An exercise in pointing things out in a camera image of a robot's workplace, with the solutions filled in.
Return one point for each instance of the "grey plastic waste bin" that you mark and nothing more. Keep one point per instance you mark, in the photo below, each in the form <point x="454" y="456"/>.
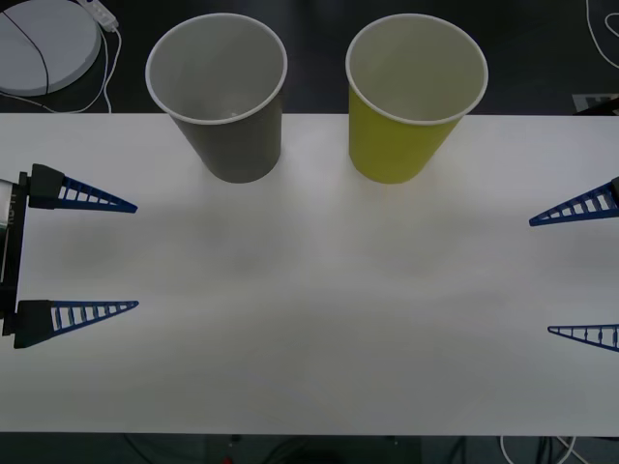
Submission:
<point x="227" y="145"/>

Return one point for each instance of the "round white disc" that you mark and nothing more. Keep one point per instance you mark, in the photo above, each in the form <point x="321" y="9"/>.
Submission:
<point x="63" y="43"/>

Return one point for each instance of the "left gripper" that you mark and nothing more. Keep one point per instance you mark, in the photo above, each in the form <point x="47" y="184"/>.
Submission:
<point x="15" y="251"/>

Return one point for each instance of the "yellow-green plastic waste bin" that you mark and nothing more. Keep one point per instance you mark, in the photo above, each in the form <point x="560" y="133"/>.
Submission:
<point x="387" y="150"/>

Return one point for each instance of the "white power strip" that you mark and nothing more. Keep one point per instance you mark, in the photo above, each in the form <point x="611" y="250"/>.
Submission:
<point x="104" y="14"/>

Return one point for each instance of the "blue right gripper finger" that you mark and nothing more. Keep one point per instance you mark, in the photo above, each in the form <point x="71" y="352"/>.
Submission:
<point x="610" y="338"/>
<point x="610" y="209"/>

